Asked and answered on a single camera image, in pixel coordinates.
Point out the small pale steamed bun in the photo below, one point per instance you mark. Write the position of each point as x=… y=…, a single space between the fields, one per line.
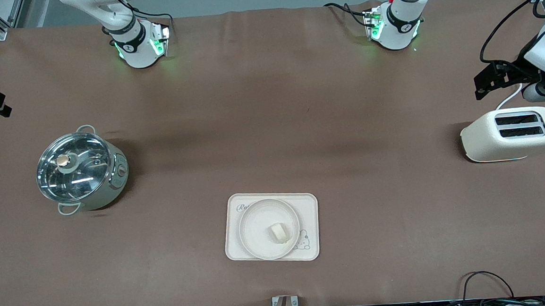
x=279 y=233

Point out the glass pot lid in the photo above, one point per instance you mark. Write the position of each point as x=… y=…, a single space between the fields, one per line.
x=72 y=167

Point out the cream round plate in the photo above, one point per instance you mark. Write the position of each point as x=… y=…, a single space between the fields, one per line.
x=258 y=229

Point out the brown table mat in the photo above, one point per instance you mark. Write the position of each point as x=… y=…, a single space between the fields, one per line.
x=269 y=101

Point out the steel pot with glass lid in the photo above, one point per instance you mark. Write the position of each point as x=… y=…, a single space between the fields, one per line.
x=113 y=181

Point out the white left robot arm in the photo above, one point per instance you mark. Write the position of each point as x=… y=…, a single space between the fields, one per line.
x=399 y=22

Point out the cream rabbit print tray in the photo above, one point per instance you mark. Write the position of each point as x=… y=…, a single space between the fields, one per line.
x=309 y=207

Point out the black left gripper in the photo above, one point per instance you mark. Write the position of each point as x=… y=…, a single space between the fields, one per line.
x=516 y=71

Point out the cream two-slot toaster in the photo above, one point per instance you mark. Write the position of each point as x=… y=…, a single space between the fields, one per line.
x=508 y=136

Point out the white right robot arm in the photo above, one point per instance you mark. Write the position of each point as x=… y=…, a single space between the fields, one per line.
x=135 y=43

